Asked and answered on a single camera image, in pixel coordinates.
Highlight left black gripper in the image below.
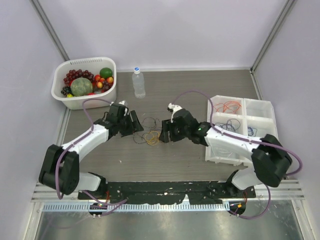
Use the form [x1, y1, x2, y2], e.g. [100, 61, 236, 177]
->
[117, 110, 143, 137]

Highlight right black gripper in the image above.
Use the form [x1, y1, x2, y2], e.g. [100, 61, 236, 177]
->
[160, 118, 190, 143]

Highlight orange cable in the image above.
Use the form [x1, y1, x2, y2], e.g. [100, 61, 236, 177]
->
[212, 100, 243, 115]

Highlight dark blue cable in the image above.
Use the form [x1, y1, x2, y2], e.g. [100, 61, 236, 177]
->
[213, 118, 242, 133]

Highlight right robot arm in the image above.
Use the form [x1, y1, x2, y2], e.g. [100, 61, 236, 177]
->
[159, 105, 293, 198]

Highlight red grape bunch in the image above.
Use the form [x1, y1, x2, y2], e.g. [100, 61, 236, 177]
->
[63, 69, 94, 86]

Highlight black cable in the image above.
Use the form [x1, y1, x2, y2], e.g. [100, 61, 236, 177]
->
[133, 116, 161, 146]

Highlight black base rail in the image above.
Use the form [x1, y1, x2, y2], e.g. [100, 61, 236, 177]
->
[88, 181, 256, 205]

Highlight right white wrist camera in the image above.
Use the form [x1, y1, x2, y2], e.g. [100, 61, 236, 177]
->
[167, 103, 182, 123]

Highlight clear plastic water bottle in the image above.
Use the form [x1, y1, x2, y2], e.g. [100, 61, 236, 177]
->
[132, 67, 146, 99]

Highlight white compartment organizer tray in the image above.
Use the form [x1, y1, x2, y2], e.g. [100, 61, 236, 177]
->
[205, 95, 278, 167]

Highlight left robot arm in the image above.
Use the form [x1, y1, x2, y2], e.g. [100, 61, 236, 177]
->
[38, 102, 144, 200]

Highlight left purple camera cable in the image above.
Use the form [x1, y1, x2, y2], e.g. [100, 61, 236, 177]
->
[54, 98, 113, 200]

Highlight white cable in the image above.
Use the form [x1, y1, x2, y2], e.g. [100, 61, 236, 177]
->
[211, 146, 233, 158]

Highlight green melon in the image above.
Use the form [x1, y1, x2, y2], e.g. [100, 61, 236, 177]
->
[70, 77, 94, 97]

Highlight dark grape bunch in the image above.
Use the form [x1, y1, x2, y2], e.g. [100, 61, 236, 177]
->
[60, 86, 74, 98]

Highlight red yellow peaches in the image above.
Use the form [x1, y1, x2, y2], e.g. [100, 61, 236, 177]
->
[92, 74, 114, 92]

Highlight green lime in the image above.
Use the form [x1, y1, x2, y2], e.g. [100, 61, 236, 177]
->
[99, 67, 113, 79]

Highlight white plastic basket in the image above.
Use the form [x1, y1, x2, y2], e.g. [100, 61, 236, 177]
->
[51, 56, 117, 110]

